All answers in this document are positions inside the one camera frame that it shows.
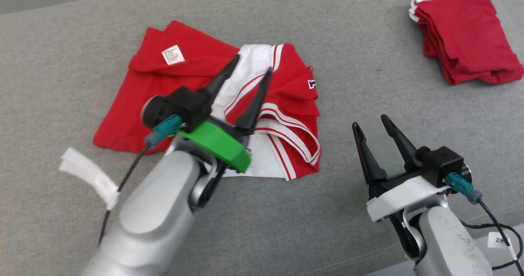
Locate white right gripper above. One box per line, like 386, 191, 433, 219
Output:
352, 114, 449, 223

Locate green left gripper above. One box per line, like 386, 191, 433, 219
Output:
177, 54, 273, 174

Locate red basketball jersey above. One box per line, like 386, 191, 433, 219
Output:
93, 20, 321, 181

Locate red shorts with white stripe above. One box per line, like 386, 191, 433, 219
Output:
408, 0, 524, 86

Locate white tape tag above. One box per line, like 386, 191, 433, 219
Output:
59, 147, 120, 211

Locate teal left cable connector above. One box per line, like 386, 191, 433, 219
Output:
144, 114, 183, 147

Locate teal cable connector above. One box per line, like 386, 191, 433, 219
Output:
445, 172, 483, 205
144, 114, 183, 147

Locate teal right cable connector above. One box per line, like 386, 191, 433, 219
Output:
445, 172, 483, 205

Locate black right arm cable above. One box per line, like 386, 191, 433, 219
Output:
461, 198, 524, 276

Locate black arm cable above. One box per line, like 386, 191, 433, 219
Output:
461, 198, 524, 276
97, 143, 151, 247

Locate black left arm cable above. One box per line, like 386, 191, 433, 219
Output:
97, 143, 151, 247

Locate white printed cable label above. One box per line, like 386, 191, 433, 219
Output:
487, 232, 513, 250

